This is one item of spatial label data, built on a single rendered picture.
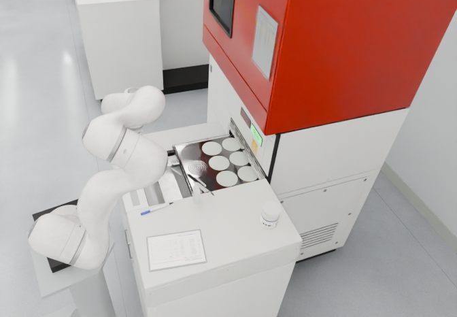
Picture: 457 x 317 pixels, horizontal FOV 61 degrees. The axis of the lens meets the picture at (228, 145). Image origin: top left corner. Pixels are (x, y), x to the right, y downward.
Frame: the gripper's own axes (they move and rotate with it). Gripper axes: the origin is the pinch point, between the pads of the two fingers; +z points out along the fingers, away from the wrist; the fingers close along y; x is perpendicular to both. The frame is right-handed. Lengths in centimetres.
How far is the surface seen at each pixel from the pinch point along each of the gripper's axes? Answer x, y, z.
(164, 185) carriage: -1.1, -19.3, 19.5
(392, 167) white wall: -34, -222, 57
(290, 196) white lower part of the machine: 15, -79, 17
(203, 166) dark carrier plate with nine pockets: -5.9, -38.8, 13.6
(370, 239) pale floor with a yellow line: 13, -174, 78
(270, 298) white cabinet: 50, -61, 46
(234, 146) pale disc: -15, -58, 10
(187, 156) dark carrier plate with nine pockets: -14.4, -33.2, 14.7
